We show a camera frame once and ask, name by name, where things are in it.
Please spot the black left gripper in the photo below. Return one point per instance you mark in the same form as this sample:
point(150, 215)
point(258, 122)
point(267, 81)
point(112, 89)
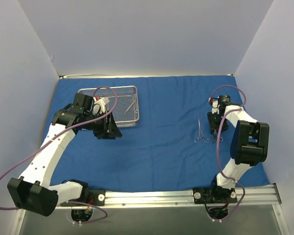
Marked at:
point(107, 127)

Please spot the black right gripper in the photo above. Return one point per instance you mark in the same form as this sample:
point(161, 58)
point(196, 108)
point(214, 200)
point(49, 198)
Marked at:
point(216, 125)

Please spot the steel hemostat clamp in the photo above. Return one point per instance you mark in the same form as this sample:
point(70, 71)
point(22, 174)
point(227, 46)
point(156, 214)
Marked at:
point(214, 137)
point(200, 136)

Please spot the steel mesh instrument tray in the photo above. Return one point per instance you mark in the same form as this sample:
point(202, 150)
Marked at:
point(125, 95)

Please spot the steel needle holder forceps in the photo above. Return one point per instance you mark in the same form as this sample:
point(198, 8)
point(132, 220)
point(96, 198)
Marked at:
point(109, 124)

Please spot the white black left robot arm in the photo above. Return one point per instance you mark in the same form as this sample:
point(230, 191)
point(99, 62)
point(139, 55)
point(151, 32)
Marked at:
point(32, 191)

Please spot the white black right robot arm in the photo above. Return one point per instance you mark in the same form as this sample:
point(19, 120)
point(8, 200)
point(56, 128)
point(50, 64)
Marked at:
point(248, 148)

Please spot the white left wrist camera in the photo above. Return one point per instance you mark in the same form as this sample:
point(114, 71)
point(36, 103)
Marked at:
point(99, 106)

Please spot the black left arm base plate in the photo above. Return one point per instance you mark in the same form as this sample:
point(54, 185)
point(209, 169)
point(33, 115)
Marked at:
point(94, 197)

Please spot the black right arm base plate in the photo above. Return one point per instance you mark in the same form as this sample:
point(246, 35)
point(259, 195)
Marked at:
point(205, 195)

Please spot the aluminium front frame rail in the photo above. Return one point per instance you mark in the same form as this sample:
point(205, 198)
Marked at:
point(266, 195)

